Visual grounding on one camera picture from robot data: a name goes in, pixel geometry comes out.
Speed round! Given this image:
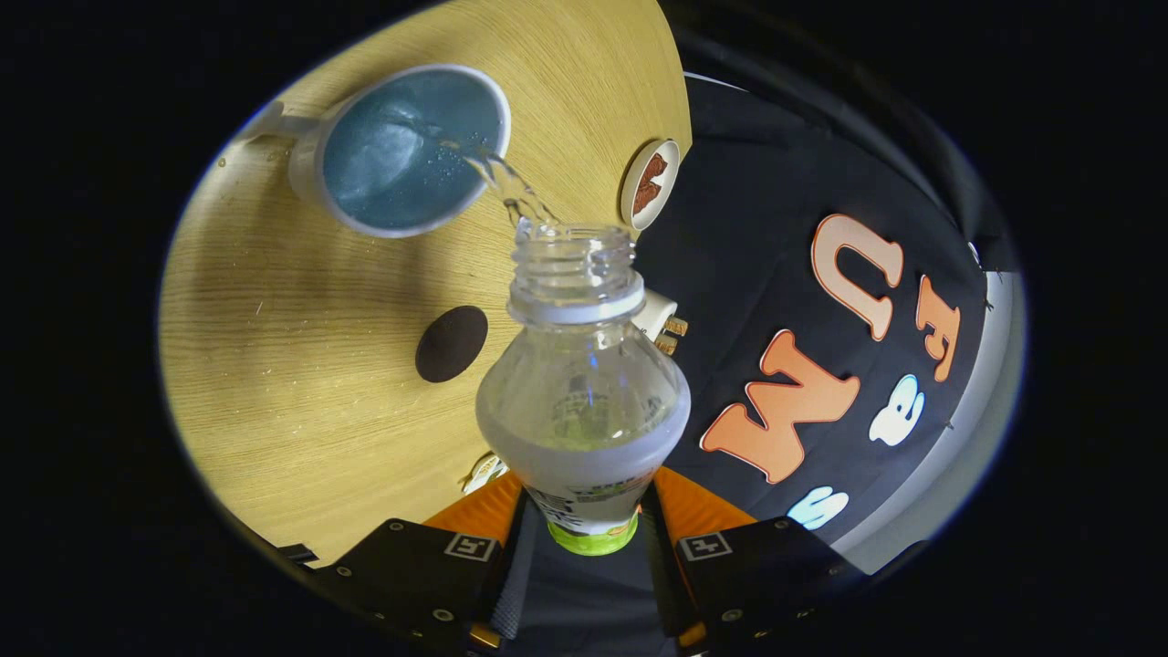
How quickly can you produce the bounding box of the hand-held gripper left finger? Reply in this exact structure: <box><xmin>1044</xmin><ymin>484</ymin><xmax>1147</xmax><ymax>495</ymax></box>
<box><xmin>315</xmin><ymin>470</ymin><xmax>541</xmax><ymax>653</ymax></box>

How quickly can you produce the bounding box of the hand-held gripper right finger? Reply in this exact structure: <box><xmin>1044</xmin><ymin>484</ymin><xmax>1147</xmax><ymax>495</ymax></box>
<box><xmin>639</xmin><ymin>465</ymin><xmax>868</xmax><ymax>644</ymax></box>

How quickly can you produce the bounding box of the clear plastic juice bottle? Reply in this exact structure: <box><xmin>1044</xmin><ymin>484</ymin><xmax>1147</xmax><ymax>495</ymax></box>
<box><xmin>474</xmin><ymin>222</ymin><xmax>693</xmax><ymax>558</ymax></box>

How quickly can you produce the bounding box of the dark round coaster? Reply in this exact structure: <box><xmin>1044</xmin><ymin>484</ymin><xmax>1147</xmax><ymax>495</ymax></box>
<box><xmin>415</xmin><ymin>305</ymin><xmax>490</xmax><ymax>384</ymax></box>

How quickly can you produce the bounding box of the white cup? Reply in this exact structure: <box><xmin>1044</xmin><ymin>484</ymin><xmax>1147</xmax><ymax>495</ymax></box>
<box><xmin>239</xmin><ymin>63</ymin><xmax>513</xmax><ymax>240</ymax></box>

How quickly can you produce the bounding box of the white divided bean dish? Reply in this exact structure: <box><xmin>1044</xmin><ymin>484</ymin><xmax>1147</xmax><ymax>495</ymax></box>
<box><xmin>459</xmin><ymin>452</ymin><xmax>508</xmax><ymax>495</ymax></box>

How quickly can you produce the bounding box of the white toast holder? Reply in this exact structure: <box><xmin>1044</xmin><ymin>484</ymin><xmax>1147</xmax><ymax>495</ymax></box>
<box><xmin>631</xmin><ymin>289</ymin><xmax>678</xmax><ymax>352</ymax></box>

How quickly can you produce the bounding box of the wooden table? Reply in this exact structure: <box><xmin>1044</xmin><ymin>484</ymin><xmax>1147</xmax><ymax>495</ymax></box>
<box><xmin>157</xmin><ymin>0</ymin><xmax>694</xmax><ymax>567</ymax></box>

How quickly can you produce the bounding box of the small white plate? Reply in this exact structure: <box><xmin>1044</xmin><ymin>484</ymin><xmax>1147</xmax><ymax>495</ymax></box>
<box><xmin>620</xmin><ymin>139</ymin><xmax>682</xmax><ymax>232</ymax></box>

